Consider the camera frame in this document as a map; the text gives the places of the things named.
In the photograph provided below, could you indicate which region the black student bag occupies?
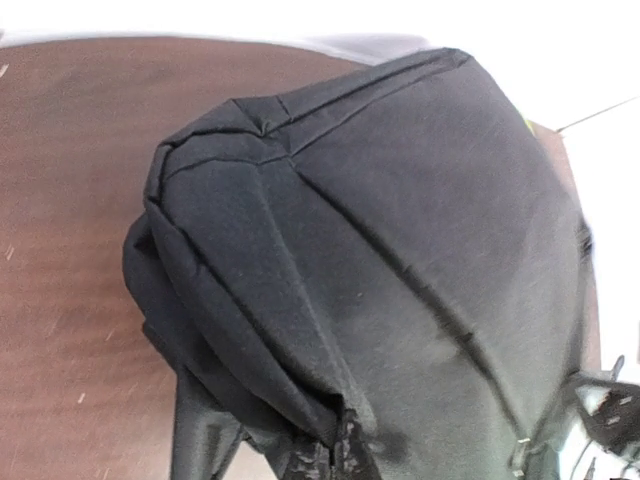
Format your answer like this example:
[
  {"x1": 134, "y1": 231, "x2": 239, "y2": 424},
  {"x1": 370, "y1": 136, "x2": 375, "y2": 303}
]
[{"x1": 123, "y1": 48, "x2": 591, "y2": 479}]

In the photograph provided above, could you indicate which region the green plate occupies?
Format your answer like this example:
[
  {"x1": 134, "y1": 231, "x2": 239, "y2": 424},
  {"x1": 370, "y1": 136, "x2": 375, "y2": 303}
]
[{"x1": 523, "y1": 117, "x2": 536, "y2": 137}]

